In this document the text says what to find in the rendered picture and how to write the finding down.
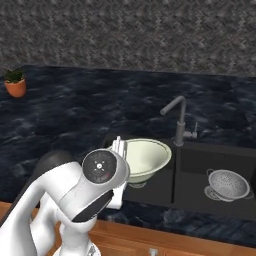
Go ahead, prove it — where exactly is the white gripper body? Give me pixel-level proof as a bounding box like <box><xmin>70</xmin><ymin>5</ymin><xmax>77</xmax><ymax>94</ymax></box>
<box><xmin>107</xmin><ymin>182</ymin><xmax>128</xmax><ymax>211</ymax></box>

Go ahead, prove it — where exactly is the pale green bowl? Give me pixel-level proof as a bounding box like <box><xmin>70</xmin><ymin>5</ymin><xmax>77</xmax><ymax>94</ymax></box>
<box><xmin>107</xmin><ymin>138</ymin><xmax>173</xmax><ymax>185</ymax></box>

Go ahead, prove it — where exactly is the black double basin sink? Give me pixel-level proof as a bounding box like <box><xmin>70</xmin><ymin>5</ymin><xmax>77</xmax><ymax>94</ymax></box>
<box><xmin>101</xmin><ymin>132</ymin><xmax>256</xmax><ymax>224</ymax></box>

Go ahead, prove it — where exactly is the grey sink tap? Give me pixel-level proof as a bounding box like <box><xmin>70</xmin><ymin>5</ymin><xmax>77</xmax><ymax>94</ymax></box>
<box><xmin>159</xmin><ymin>95</ymin><xmax>199</xmax><ymax>147</ymax></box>

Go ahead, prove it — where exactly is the silver metal colander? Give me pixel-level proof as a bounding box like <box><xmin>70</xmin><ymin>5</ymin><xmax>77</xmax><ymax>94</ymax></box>
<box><xmin>203</xmin><ymin>168</ymin><xmax>252</xmax><ymax>203</ymax></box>

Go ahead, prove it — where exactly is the potted plant in orange pot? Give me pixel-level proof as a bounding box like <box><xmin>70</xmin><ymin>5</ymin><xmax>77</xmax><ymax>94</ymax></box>
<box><xmin>2</xmin><ymin>67</ymin><xmax>28</xmax><ymax>99</ymax></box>

